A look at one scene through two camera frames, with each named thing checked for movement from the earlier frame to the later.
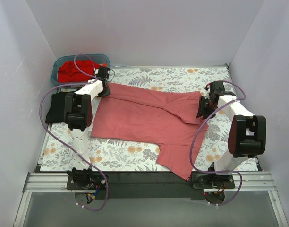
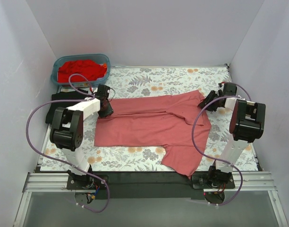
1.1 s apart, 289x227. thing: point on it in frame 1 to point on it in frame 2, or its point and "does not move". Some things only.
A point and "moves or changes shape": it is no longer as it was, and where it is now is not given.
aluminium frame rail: [41, 182] does not move
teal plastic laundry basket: [104, 58] does not move
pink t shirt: [167, 117] moves or changes shape
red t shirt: [67, 72] does not move
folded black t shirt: [56, 114] does not move
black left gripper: [106, 89] to [106, 111]
